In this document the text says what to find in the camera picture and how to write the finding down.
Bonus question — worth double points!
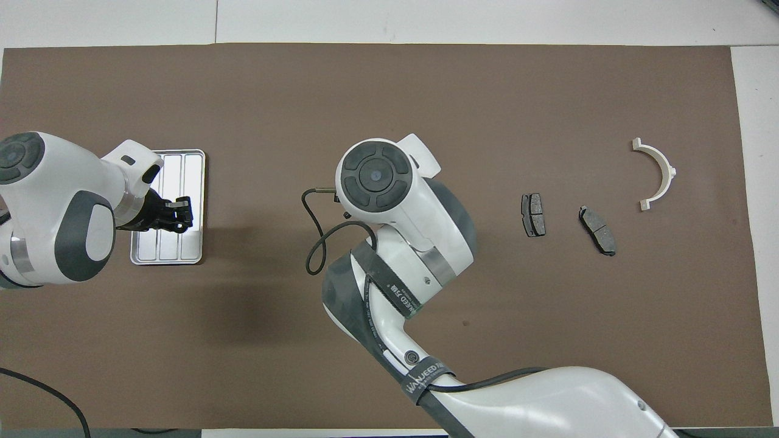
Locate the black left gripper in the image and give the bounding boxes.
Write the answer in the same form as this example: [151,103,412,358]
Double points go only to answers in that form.
[121,190,195,235]

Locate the silver metal tray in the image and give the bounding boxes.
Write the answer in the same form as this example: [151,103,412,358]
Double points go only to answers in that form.
[130,149,206,266]

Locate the brown paper table mat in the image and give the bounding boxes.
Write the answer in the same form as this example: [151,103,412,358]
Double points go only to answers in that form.
[0,43,775,430]

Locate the short dark grey brake pad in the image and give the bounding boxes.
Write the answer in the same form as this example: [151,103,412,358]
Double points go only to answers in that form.
[521,193,547,238]

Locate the long dark grey brake pad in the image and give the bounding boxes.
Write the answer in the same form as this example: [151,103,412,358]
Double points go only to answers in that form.
[578,206,617,257]

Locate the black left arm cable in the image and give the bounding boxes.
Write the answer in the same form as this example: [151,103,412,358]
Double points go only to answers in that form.
[0,367,92,438]

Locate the white half ring bracket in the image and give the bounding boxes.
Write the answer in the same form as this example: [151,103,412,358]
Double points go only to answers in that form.
[631,138,677,211]

